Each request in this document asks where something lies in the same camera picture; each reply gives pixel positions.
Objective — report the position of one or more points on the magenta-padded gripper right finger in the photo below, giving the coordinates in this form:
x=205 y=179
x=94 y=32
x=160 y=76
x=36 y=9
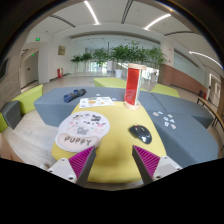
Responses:
x=150 y=163

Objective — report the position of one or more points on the group of small stickers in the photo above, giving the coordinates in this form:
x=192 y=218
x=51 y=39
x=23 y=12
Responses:
x=165 y=119

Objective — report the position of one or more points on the white sticker sheet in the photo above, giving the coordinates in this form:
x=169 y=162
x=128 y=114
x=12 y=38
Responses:
x=96 y=102

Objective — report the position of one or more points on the green exit sign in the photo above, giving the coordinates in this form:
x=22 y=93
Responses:
x=38 y=39

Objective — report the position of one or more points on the dark grey cube seat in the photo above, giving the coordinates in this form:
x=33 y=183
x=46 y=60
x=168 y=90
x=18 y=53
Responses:
x=11 y=115

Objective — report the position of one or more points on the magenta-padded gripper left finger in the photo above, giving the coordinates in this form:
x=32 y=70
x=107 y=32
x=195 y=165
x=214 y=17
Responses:
x=78 y=163

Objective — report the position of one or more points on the red fire cabinet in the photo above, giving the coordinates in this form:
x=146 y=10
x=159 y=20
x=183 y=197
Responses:
x=60 y=73

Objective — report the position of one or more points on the ceiling strip lights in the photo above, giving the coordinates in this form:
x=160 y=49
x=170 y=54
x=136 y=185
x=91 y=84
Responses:
x=91 y=12

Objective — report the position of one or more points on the row of potted green plants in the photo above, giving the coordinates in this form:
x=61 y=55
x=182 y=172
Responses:
x=123 y=53

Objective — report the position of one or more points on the grey upholstered bench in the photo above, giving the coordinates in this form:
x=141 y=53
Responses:
x=180 y=105
x=190 y=143
x=53 y=106

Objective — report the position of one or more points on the black wall screen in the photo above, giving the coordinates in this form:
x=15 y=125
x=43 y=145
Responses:
x=3 y=69

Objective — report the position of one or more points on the lime green upholstered bench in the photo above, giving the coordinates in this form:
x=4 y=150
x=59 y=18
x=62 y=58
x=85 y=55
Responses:
x=165 y=90
x=28 y=98
x=2 y=123
x=110 y=82

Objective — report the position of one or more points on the black computer mouse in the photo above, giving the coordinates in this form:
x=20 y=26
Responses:
x=140 y=133

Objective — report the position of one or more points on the wooden bench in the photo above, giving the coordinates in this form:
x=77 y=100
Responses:
x=210 y=108

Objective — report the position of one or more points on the golden wall plaque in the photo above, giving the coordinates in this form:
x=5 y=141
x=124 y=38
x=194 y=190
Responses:
x=61 y=50

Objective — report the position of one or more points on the round white printed mouse pad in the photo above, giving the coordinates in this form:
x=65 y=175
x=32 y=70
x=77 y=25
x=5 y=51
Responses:
x=83 y=128

